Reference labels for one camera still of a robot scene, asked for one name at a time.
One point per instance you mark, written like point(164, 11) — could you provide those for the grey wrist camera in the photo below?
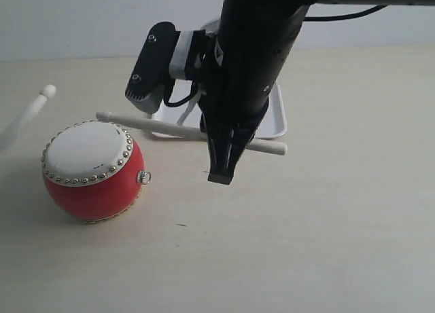
point(167, 55)

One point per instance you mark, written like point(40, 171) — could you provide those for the white drumstick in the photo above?
point(190, 133)
point(14, 128)

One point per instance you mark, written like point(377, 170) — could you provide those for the white rectangular plastic tray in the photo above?
point(272, 126)

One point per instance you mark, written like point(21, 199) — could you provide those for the red drum with white skin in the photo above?
point(94, 170)

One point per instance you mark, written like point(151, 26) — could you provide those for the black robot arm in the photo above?
point(282, 15)

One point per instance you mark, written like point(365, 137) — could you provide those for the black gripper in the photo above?
point(237, 73)

